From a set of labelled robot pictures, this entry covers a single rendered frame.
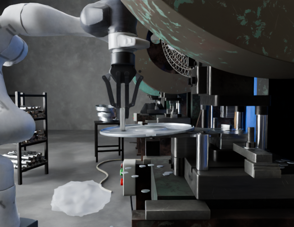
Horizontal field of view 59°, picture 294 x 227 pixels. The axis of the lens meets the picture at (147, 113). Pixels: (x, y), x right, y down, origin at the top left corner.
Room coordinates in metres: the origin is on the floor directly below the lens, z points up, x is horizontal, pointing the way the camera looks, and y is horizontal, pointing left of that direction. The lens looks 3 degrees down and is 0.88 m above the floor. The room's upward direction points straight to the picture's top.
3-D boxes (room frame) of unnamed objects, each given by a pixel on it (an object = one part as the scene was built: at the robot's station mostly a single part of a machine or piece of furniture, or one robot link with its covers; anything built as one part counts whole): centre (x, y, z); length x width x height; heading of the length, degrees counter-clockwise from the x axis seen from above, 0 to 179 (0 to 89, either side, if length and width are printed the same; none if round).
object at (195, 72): (0.82, -0.22, 1.04); 0.17 x 0.15 x 0.30; 91
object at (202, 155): (0.64, -0.14, 0.75); 0.03 x 0.03 x 0.10; 1
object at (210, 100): (0.82, -0.26, 0.86); 0.20 x 0.16 x 0.05; 1
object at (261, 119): (0.74, -0.32, 0.81); 0.02 x 0.02 x 0.14
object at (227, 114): (0.82, -0.25, 0.84); 0.05 x 0.03 x 0.04; 1
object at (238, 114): (0.91, -0.32, 0.81); 0.02 x 0.02 x 0.14
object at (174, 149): (0.82, -0.09, 0.72); 0.25 x 0.14 x 0.14; 91
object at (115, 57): (0.82, 0.07, 0.97); 0.08 x 0.07 x 0.09; 92
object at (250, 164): (0.65, -0.26, 0.76); 0.17 x 0.06 x 0.10; 1
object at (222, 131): (0.82, -0.26, 0.76); 0.15 x 0.09 x 0.05; 1
